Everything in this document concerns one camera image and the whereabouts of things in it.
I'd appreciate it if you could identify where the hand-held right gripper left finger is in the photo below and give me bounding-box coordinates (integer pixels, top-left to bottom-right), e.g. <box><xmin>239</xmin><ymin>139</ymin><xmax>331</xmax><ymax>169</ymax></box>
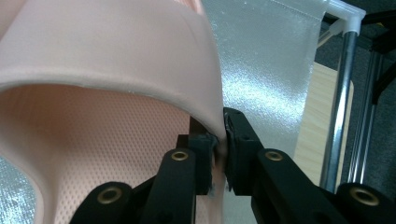
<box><xmin>139</xmin><ymin>116</ymin><xmax>219</xmax><ymax>224</ymax></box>

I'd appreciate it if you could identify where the black metal stand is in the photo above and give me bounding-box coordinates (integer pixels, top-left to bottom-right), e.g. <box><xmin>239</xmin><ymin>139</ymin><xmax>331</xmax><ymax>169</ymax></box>
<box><xmin>361</xmin><ymin>8</ymin><xmax>396</xmax><ymax>105</ymax></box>

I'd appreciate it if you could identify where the pink foam slipper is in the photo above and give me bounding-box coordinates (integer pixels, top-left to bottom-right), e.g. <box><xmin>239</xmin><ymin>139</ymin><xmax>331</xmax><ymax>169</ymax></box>
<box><xmin>0</xmin><ymin>0</ymin><xmax>229</xmax><ymax>224</ymax></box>

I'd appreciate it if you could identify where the grey two-tier shoe rack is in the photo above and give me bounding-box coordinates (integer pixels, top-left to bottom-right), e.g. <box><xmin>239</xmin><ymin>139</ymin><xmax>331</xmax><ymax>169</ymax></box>
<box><xmin>0</xmin><ymin>0</ymin><xmax>367</xmax><ymax>224</ymax></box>

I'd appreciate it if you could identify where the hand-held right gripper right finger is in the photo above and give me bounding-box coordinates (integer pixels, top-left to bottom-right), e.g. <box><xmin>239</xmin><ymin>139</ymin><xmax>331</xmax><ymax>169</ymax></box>
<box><xmin>222</xmin><ymin>106</ymin><xmax>348</xmax><ymax>224</ymax></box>

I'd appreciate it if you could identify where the aluminium frame rail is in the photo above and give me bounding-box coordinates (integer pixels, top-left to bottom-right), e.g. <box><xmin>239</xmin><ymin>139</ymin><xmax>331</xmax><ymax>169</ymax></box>
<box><xmin>347</xmin><ymin>49</ymin><xmax>385</xmax><ymax>185</ymax></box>

